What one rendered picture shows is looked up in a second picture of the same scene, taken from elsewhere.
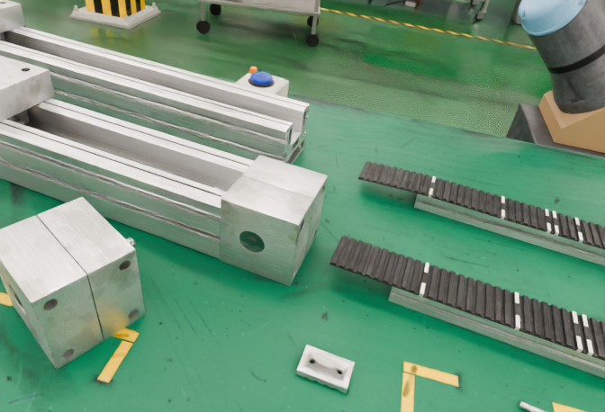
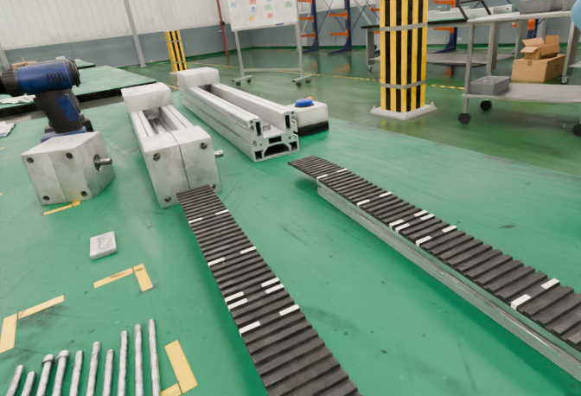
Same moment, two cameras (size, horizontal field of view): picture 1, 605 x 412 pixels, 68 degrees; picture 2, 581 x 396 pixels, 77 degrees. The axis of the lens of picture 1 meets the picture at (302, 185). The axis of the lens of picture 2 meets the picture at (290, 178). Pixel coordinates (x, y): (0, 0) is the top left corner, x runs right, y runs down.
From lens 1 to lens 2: 0.58 m
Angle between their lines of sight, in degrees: 46
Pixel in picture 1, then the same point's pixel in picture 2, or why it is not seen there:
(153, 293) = (109, 193)
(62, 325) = (39, 176)
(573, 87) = not seen: outside the picture
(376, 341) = (149, 248)
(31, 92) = (157, 99)
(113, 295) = (67, 173)
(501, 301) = (233, 248)
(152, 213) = not seen: hidden behind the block
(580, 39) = not seen: outside the picture
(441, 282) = (213, 221)
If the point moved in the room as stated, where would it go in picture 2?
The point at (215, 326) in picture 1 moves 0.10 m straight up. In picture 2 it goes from (104, 212) to (83, 153)
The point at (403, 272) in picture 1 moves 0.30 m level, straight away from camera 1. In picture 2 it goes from (205, 210) to (397, 158)
